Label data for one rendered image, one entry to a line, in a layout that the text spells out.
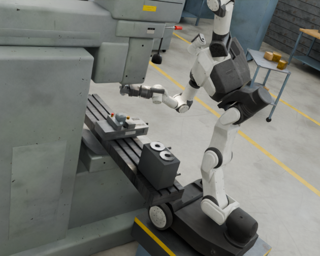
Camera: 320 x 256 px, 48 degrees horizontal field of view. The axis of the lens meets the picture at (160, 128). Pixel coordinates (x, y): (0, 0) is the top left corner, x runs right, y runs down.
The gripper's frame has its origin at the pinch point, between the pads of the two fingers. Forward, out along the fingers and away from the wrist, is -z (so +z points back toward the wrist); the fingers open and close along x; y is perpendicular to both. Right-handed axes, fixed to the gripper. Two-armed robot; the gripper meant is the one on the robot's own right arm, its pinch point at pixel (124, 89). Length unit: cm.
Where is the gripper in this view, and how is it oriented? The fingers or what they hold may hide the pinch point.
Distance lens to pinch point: 244.3
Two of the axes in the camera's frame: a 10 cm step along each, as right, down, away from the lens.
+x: 1.5, 5.2, -8.4
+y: -2.2, 8.4, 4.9
